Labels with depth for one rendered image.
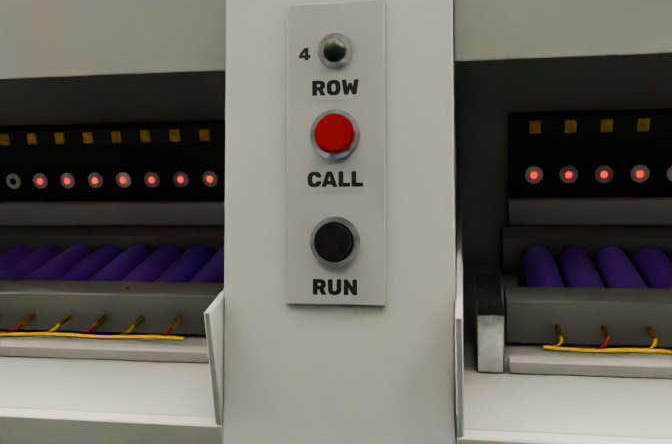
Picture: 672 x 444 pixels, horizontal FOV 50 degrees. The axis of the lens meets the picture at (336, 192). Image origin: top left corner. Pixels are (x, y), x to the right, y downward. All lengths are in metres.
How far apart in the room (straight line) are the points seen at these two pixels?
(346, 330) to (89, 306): 0.16
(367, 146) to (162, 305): 0.15
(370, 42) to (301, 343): 0.12
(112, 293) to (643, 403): 0.26
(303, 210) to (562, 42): 0.12
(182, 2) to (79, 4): 0.05
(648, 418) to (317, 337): 0.13
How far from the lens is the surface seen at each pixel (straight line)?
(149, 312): 0.39
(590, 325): 0.36
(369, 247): 0.29
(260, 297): 0.30
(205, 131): 0.48
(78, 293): 0.40
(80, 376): 0.37
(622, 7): 0.31
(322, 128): 0.29
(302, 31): 0.30
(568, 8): 0.31
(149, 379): 0.36
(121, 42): 0.34
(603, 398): 0.33
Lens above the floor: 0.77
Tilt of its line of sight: 3 degrees up
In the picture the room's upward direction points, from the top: straight up
